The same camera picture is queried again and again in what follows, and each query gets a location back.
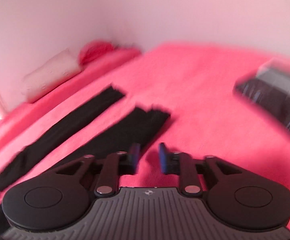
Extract red covered far bed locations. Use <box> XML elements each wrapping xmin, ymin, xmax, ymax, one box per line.
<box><xmin>0</xmin><ymin>48</ymin><xmax>140</xmax><ymax>149</ymax></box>

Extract pink fleece blanket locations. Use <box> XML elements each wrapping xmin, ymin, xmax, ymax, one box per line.
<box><xmin>0</xmin><ymin>42</ymin><xmax>290</xmax><ymax>240</ymax></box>

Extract black knit pants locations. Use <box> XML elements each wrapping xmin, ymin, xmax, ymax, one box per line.
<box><xmin>0</xmin><ymin>85</ymin><xmax>172</xmax><ymax>230</ymax></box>

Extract folded red blanket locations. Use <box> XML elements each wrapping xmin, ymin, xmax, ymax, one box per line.
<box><xmin>78</xmin><ymin>40</ymin><xmax>117</xmax><ymax>66</ymax></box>

